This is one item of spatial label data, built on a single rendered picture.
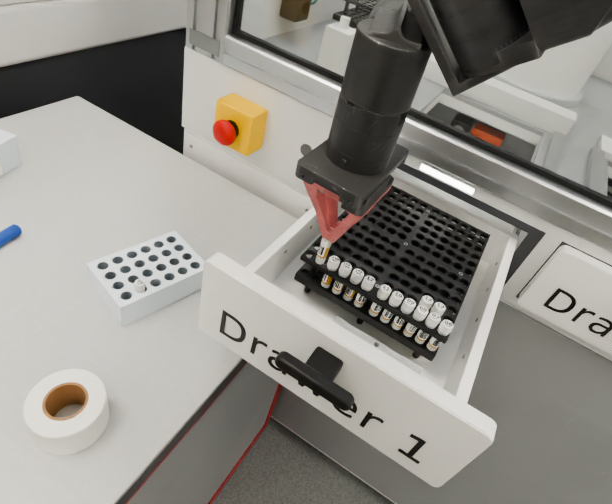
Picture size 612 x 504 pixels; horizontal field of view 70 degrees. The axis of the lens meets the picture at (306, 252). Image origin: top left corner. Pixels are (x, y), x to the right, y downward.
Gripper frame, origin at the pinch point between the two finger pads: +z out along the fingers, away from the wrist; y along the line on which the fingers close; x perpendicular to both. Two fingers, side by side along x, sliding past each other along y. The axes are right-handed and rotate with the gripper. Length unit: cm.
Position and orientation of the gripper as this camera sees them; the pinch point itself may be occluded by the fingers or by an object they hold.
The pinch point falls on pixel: (332, 230)
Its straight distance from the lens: 45.2
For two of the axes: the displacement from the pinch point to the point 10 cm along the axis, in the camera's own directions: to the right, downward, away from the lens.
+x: -8.2, -5.0, 2.7
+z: -1.9, 6.9, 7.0
